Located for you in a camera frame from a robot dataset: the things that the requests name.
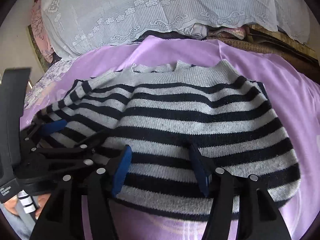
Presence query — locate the black white striped sweater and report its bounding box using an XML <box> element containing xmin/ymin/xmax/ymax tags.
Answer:
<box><xmin>34</xmin><ymin>60</ymin><xmax>300</xmax><ymax>221</ymax></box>

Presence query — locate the left hand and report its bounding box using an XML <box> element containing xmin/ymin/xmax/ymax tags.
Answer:
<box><xmin>3</xmin><ymin>192</ymin><xmax>52</xmax><ymax>221</ymax></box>

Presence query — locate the floral lavender bedsheet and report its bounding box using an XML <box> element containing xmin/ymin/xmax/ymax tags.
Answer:
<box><xmin>24</xmin><ymin>57</ymin><xmax>78</xmax><ymax>110</ymax></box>

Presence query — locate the pink floral pillow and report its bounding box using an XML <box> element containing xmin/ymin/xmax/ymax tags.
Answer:
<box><xmin>28</xmin><ymin>0</ymin><xmax>61</xmax><ymax>72</ymax></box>

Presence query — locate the white lace cover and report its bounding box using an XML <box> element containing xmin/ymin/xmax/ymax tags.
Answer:
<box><xmin>41</xmin><ymin>0</ymin><xmax>310</xmax><ymax>58</ymax></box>

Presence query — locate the purple fleece blanket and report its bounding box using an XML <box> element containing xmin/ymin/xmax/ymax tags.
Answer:
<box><xmin>20</xmin><ymin>36</ymin><xmax>319</xmax><ymax>239</ymax></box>

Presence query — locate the brown woven mat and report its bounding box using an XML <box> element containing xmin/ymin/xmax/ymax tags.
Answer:
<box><xmin>207</xmin><ymin>24</ymin><xmax>319</xmax><ymax>83</ymax></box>

